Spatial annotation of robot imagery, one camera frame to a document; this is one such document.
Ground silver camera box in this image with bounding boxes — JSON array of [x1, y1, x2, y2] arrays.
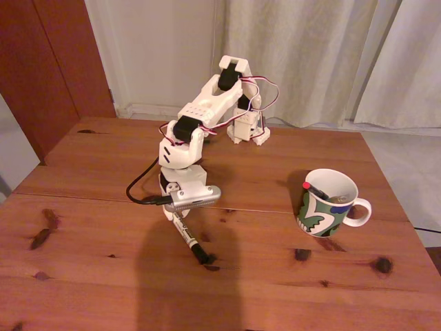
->
[[163, 185, 222, 213]]

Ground white furniture panel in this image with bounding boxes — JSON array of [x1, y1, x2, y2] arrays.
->
[[0, 93, 41, 204]]

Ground black camera cable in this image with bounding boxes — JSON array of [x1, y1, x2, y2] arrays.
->
[[125, 159, 173, 207]]

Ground red white servo wires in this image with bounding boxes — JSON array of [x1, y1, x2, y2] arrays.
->
[[158, 74, 280, 139]]

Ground white green patterned mug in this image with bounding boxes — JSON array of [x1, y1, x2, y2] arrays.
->
[[296, 168, 372, 239]]

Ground pale curtain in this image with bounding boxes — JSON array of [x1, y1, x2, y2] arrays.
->
[[353, 0, 441, 131], [206, 0, 404, 129]]

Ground white marker black cap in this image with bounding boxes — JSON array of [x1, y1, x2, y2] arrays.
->
[[171, 210, 212, 265]]

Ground brown wooden door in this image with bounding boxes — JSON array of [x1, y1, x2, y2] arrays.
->
[[0, 0, 116, 166]]

